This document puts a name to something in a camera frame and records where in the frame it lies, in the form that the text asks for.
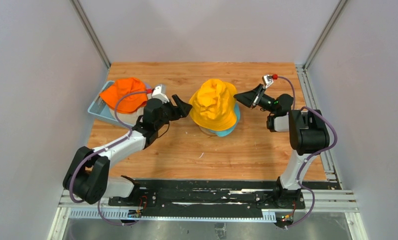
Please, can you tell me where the wooden hat stand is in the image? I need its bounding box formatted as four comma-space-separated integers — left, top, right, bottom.
199, 126, 217, 137

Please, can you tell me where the yellow bucket hat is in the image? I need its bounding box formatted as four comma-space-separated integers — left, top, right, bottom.
189, 78, 238, 130

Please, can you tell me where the light blue plastic basket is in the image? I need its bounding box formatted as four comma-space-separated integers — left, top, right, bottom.
87, 81, 133, 128

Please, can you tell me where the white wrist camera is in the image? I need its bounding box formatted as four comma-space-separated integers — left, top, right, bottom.
145, 83, 170, 103
262, 74, 279, 89

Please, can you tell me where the purple cable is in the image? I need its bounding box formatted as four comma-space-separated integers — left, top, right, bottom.
275, 75, 338, 229
68, 90, 154, 227

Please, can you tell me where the beige hat in basket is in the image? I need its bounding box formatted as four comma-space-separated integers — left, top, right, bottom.
116, 107, 144, 126

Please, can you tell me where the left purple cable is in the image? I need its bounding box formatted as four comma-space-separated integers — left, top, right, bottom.
68, 90, 154, 227

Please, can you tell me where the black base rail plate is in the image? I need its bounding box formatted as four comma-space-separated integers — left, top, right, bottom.
75, 177, 324, 223

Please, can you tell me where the orange bucket hat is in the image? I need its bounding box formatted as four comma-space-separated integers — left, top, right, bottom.
99, 77, 151, 114

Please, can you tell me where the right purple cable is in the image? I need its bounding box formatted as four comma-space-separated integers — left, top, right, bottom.
275, 75, 338, 229

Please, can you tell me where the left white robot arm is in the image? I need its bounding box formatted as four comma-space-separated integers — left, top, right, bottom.
62, 94, 193, 207

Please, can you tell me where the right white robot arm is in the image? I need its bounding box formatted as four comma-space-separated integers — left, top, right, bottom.
234, 84, 330, 209

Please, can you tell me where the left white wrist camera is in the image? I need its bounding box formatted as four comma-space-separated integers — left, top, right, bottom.
145, 83, 170, 103

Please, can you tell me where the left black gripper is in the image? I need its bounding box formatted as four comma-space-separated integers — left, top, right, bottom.
154, 94, 192, 131

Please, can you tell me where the teal bucket hat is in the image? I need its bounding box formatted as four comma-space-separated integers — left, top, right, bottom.
204, 103, 241, 137

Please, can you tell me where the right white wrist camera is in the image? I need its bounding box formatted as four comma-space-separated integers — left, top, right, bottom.
262, 74, 279, 89

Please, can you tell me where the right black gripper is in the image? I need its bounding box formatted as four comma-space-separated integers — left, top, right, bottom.
233, 84, 277, 115

